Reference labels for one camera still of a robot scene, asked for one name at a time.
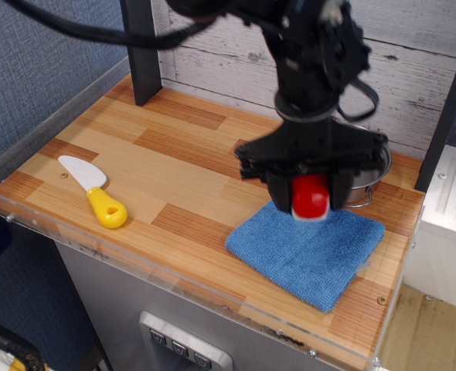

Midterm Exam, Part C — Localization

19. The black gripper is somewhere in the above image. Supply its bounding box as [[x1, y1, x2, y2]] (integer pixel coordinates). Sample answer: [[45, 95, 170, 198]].
[[235, 117, 388, 213]]

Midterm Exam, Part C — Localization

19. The red toy sushi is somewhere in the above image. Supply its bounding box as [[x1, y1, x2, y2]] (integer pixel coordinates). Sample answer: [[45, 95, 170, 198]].
[[291, 174, 330, 222]]

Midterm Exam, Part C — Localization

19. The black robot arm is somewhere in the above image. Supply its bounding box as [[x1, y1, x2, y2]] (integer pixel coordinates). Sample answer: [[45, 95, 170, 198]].
[[169, 1, 388, 221]]

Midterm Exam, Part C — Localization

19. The small steel pot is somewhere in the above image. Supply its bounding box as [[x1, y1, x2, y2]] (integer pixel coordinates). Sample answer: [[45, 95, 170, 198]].
[[345, 139, 393, 209]]

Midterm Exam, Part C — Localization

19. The blue folded cloth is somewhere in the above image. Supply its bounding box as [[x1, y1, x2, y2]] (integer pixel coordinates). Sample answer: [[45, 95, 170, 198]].
[[226, 202, 386, 312]]

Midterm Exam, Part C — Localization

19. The white metal box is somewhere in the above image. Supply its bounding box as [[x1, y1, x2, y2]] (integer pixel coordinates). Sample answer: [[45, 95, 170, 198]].
[[403, 145, 456, 306]]

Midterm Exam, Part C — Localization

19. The silver button panel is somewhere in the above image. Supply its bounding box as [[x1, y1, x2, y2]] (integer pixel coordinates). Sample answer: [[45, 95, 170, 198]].
[[138, 311, 234, 370]]

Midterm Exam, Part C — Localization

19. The grey metal cabinet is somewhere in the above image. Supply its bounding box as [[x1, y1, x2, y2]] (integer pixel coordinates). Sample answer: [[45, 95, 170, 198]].
[[57, 243, 373, 370]]

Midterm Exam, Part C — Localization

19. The dark right frame post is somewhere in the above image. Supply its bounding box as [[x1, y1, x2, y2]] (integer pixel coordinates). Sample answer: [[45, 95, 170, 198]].
[[414, 73, 456, 192]]

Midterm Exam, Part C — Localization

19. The yellow handled toy knife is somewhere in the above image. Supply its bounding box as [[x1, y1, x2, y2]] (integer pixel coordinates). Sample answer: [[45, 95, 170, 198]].
[[58, 155, 128, 229]]

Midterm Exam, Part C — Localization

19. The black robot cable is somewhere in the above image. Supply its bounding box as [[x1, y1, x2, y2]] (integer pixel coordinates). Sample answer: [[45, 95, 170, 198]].
[[3, 0, 221, 51]]

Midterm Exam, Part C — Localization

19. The black vertical post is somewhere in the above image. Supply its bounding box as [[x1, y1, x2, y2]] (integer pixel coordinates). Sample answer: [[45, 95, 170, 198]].
[[121, 0, 162, 106]]

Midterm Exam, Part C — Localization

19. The clear acrylic guard rail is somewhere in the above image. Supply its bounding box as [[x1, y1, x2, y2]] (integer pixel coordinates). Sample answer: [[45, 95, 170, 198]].
[[0, 61, 424, 370]]

